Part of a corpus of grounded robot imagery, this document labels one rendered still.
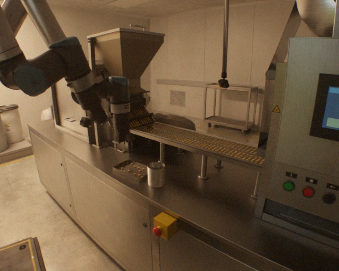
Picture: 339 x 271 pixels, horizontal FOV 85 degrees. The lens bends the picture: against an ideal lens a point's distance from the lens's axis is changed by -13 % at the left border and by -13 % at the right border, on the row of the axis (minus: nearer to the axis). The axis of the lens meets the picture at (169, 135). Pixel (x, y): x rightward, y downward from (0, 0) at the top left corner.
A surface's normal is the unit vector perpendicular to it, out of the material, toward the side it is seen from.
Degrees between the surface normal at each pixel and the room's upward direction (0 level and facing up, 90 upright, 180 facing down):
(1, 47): 101
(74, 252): 0
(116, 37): 90
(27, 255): 0
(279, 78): 90
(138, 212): 90
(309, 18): 90
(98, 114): 78
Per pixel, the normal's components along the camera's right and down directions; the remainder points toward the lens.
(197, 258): -0.65, 0.24
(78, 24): 0.76, 0.21
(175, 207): 0.00, -0.95
